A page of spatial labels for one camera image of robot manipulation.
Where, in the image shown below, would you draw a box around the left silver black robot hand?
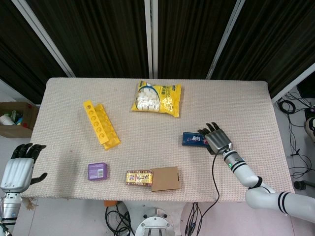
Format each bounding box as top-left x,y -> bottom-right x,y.
0,143 -> 48,194

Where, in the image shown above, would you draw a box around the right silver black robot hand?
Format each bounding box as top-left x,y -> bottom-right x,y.
197,122 -> 233,155

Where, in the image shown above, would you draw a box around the small blue box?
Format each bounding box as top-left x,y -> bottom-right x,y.
182,131 -> 210,148

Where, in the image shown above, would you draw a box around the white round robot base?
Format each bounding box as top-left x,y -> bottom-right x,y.
134,207 -> 177,236

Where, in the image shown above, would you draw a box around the cardboard box with items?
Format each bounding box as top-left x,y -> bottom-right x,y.
0,101 -> 39,138

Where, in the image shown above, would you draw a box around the white paper cup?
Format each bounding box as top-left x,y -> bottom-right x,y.
0,115 -> 16,126

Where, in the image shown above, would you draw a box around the brown cardboard box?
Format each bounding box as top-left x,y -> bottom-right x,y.
149,166 -> 182,192

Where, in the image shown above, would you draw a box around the beige woven tablecloth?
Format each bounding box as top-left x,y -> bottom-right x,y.
21,77 -> 296,204

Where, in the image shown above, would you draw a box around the yellow bag of sugar cubes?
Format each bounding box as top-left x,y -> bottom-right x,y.
130,80 -> 182,118

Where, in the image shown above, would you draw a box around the purple cardboard box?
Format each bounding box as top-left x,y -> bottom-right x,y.
88,162 -> 109,182

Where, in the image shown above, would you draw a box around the red and gold box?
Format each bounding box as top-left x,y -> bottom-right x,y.
126,170 -> 154,186

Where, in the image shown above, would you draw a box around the white and black shoe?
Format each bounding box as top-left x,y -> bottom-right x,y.
304,117 -> 315,143

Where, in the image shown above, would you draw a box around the black cylindrical floor object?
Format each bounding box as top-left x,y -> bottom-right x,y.
294,180 -> 315,190

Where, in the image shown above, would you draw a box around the yellow plastic test tube rack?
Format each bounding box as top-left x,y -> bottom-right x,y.
83,100 -> 122,151

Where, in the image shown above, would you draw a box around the dark pleated curtain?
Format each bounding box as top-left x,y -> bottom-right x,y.
216,0 -> 315,99
157,0 -> 238,79
0,0 -> 67,104
24,0 -> 151,78

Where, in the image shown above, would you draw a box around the black cable of right hand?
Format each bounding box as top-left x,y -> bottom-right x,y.
186,150 -> 226,236

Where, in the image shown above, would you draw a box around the black cables by desk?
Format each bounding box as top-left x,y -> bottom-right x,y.
277,92 -> 315,177

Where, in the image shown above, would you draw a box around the white metal frame post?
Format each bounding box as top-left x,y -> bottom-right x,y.
205,0 -> 247,80
11,0 -> 76,78
144,0 -> 158,79
270,62 -> 315,104

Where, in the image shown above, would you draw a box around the tangle of black floor cables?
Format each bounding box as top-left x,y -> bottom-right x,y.
105,205 -> 135,236

